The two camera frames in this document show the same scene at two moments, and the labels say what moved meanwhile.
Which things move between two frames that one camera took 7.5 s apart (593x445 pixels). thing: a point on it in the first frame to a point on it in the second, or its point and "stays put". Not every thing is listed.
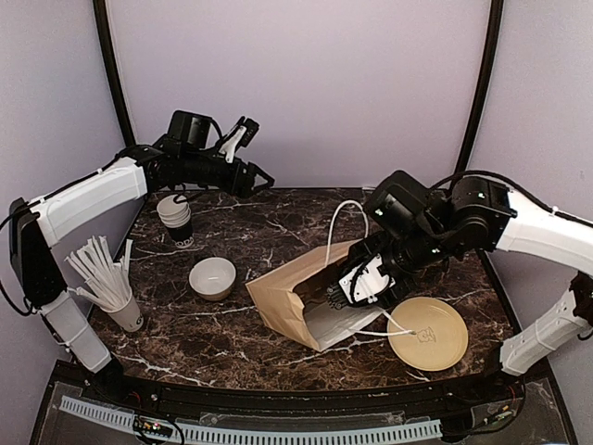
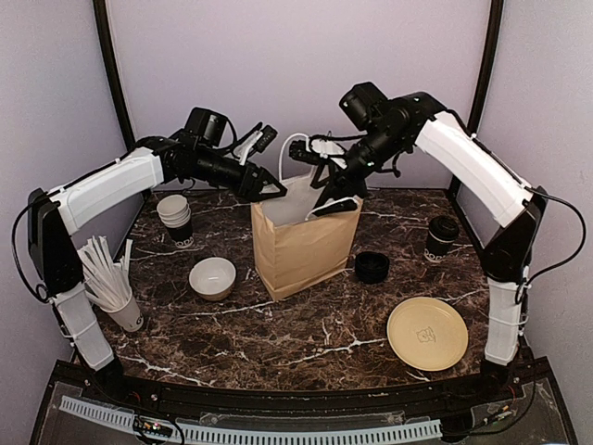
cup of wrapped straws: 107,284 stays put
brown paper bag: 292,299 to 295,255
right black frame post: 484,84 stays put
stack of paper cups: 175,215 stays put
